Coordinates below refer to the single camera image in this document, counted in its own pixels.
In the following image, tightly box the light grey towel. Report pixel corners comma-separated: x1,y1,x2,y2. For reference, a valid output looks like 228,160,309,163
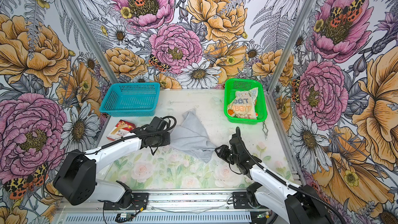
170,109,216,163

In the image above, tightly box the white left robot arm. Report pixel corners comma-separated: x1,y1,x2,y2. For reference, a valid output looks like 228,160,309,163
53,116,177,209

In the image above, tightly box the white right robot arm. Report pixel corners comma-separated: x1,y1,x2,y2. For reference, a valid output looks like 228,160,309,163
215,129,333,224

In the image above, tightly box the red and white carton box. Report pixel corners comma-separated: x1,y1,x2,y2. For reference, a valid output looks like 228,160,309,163
107,120,136,141

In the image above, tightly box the teal plastic basket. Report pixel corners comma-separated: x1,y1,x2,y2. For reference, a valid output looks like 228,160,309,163
99,83,160,117

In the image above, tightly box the printed cream towel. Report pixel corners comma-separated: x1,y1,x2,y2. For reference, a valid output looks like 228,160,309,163
227,88,258,120

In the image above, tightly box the green plastic basket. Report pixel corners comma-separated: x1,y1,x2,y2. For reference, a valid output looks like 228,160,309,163
224,78,267,124

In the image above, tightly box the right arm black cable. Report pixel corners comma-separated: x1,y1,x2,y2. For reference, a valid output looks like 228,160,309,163
235,127,347,224

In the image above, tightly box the small metal wire clip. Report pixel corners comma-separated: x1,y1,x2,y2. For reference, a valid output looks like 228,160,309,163
262,122,268,140

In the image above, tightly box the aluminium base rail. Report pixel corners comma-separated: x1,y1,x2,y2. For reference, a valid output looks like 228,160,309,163
52,189,286,224

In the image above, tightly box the left aluminium frame post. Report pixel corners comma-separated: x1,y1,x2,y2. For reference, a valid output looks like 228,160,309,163
62,0,119,84

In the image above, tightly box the aluminium frame post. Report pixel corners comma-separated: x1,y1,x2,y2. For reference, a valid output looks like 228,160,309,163
267,0,316,91
62,0,119,84

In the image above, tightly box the right aluminium frame post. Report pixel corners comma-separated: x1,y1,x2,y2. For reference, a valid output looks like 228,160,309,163
267,0,316,91

